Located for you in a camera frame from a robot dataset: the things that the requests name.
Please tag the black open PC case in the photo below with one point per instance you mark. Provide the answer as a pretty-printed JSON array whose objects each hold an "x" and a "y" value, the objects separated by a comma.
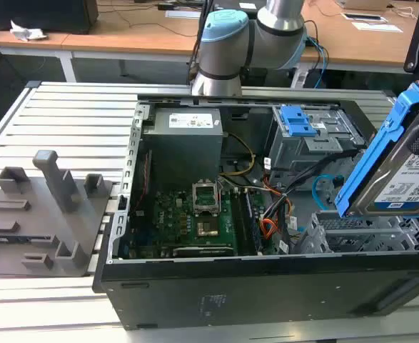
[{"x": 266, "y": 289}]

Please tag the hard disk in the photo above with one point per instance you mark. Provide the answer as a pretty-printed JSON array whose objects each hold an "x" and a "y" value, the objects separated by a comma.
[{"x": 391, "y": 178}]

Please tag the grey metal drive cage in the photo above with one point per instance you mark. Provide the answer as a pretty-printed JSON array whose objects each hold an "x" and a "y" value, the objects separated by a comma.
[{"x": 302, "y": 150}]

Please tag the wooden desk white frame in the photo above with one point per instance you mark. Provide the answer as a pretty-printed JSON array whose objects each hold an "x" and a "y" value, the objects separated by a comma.
[{"x": 141, "y": 37}]

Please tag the black expansion slot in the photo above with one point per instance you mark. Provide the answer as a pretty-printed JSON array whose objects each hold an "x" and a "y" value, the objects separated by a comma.
[{"x": 202, "y": 251}]

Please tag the blue plastic drive latch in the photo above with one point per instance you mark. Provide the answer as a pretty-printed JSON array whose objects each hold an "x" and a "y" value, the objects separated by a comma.
[{"x": 296, "y": 119}]

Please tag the crumpled white paper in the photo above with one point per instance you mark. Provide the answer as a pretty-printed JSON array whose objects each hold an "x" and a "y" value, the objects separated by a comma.
[{"x": 25, "y": 33}]

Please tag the grey disk bay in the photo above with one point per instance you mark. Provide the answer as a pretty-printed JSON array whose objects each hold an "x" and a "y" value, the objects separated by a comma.
[{"x": 355, "y": 234}]

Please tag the black box on desk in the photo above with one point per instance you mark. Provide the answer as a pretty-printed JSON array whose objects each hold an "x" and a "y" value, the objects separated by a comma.
[{"x": 38, "y": 14}]

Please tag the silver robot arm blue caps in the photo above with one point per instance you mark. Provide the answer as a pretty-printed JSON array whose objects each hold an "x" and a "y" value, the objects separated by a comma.
[{"x": 223, "y": 53}]

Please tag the white paper sheet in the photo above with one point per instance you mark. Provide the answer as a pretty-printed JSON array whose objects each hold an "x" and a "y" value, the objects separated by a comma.
[{"x": 377, "y": 26}]

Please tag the grey parts rack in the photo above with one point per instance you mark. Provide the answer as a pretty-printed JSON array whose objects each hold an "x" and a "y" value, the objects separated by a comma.
[{"x": 41, "y": 228}]

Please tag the green motherboard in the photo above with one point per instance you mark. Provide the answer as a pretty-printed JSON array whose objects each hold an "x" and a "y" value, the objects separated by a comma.
[{"x": 173, "y": 221}]

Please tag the grey power supply unit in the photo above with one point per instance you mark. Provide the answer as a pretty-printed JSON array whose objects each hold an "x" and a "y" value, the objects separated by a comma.
[{"x": 184, "y": 143}]

